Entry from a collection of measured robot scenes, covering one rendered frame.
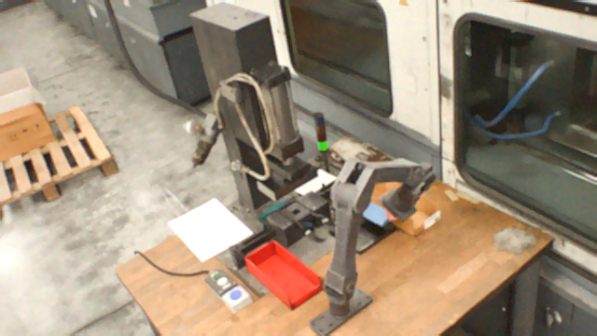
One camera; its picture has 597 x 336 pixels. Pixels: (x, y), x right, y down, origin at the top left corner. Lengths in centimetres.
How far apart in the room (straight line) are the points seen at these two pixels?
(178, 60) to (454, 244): 347
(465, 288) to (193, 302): 84
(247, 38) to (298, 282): 76
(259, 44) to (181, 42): 320
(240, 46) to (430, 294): 92
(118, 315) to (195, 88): 238
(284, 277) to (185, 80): 335
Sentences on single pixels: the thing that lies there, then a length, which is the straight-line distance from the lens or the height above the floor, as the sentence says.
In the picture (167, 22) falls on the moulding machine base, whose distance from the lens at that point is 483.
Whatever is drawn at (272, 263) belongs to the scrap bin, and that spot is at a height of 90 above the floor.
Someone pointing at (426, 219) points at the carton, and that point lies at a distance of 195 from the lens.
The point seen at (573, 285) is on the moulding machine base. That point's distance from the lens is 210.
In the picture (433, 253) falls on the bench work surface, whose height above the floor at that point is 90.
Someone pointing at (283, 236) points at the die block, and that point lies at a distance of 195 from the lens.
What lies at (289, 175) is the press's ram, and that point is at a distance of 182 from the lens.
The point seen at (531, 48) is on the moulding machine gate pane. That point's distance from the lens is 175.
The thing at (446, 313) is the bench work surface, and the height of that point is 90.
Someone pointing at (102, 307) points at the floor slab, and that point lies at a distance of 341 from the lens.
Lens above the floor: 219
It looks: 34 degrees down
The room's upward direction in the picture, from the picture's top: 11 degrees counter-clockwise
